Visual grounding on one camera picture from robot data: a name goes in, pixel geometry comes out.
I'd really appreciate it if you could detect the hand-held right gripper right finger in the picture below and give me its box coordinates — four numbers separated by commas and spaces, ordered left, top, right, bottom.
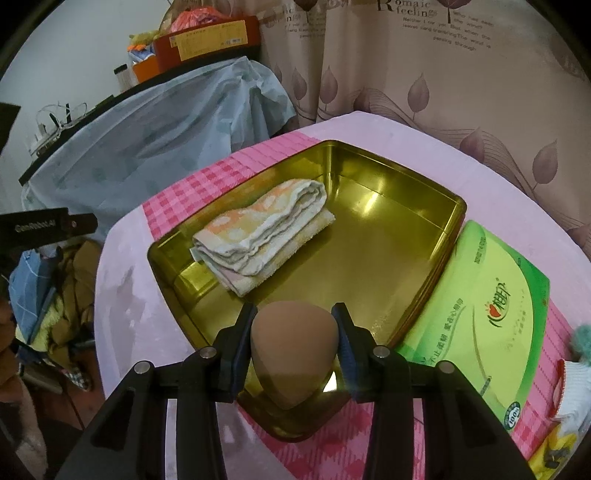
331, 302, 541, 480

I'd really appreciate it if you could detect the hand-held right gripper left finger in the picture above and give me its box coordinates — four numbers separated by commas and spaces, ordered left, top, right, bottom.
55, 302, 259, 480

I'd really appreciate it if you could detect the brown makeup sponge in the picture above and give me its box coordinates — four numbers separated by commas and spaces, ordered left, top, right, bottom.
250, 300, 345, 411

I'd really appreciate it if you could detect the gold tin box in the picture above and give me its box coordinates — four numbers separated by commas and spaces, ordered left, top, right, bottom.
147, 138, 467, 439

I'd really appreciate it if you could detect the yellow soft toy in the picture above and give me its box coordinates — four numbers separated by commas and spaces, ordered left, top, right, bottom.
526, 418, 591, 480

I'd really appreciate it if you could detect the pile of clothes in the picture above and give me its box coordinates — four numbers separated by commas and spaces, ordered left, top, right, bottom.
9, 240, 105, 393

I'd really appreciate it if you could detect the light pink table cover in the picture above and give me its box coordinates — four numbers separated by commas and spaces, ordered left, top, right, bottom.
95, 108, 591, 480

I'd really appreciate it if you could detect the folded pastel towel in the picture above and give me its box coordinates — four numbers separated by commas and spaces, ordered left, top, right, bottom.
191, 179, 335, 297

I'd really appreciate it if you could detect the green tissue pack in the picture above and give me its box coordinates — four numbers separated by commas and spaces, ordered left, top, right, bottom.
396, 220, 551, 437

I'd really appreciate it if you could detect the pink checked cloth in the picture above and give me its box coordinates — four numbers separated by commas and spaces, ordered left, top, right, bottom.
141, 131, 591, 480

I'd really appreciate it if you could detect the light blue cover cloth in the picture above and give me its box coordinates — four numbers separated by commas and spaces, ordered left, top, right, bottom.
21, 56, 298, 245

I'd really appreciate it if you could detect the orange box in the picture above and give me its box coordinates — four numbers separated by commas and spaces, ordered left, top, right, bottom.
131, 58, 160, 85

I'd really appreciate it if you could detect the white sock with red trim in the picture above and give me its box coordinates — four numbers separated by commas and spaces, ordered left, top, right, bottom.
551, 359, 591, 423

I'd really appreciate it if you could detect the red cardboard box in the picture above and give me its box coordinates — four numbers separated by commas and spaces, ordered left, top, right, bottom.
152, 16, 260, 75

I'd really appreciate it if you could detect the pink plastic bag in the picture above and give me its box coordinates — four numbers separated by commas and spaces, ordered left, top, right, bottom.
171, 4, 243, 34

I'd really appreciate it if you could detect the leaf print curtain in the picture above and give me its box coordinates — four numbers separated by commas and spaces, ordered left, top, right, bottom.
259, 0, 591, 241

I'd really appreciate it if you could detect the tangle of cables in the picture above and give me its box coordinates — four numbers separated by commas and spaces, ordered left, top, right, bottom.
30, 102, 88, 155

